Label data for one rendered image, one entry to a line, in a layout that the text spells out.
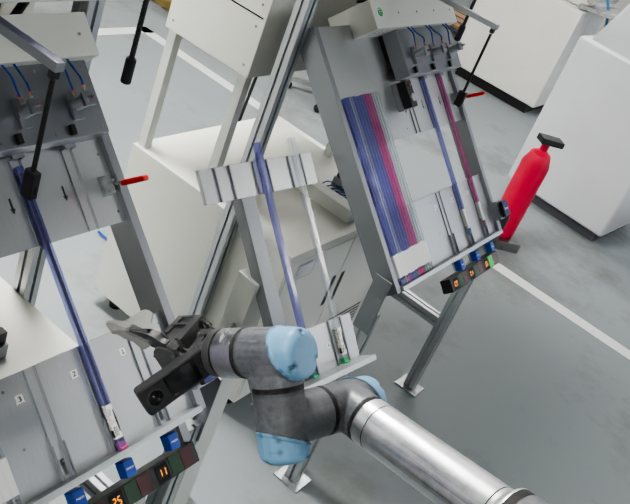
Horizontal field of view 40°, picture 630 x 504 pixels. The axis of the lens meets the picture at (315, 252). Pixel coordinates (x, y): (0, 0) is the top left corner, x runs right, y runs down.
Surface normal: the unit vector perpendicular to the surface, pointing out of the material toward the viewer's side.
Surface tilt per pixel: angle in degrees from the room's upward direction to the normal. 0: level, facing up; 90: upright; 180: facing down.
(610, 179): 90
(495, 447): 0
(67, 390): 43
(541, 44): 90
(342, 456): 0
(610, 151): 90
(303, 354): 52
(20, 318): 0
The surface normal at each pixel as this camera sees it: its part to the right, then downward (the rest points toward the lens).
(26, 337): 0.33, -0.80
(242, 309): -0.63, 0.19
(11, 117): 0.76, -0.22
